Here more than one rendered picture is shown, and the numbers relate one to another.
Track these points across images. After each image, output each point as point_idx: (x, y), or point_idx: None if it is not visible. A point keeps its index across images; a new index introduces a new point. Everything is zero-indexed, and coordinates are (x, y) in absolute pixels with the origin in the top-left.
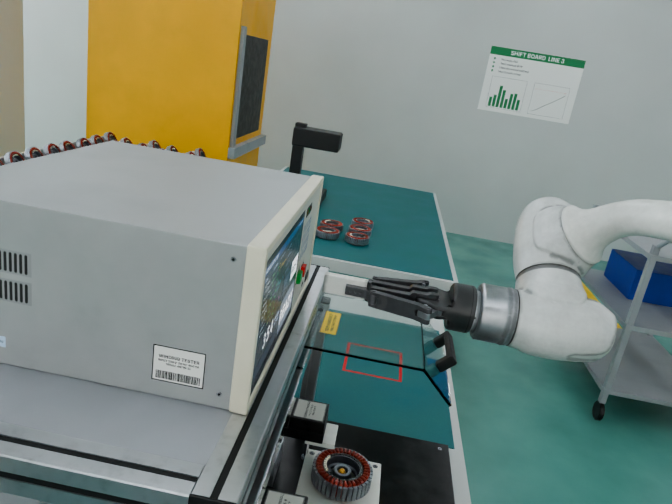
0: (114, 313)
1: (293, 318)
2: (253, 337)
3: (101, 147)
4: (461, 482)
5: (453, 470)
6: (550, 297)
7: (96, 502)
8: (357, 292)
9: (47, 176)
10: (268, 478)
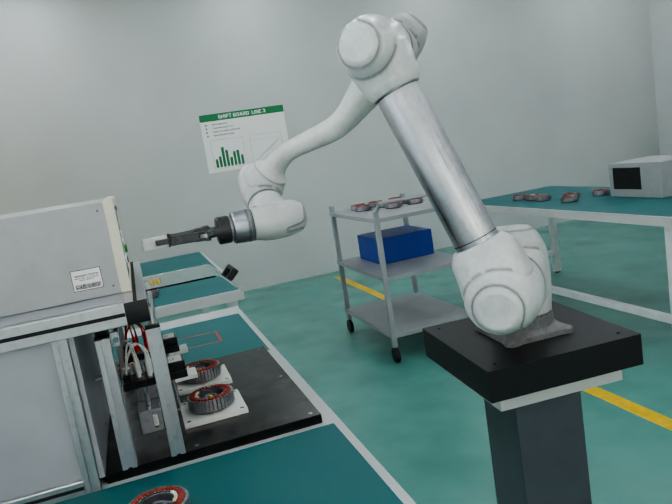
0: (43, 263)
1: (131, 274)
2: (120, 246)
3: None
4: (278, 357)
5: (272, 355)
6: (265, 204)
7: (80, 328)
8: (163, 242)
9: None
10: None
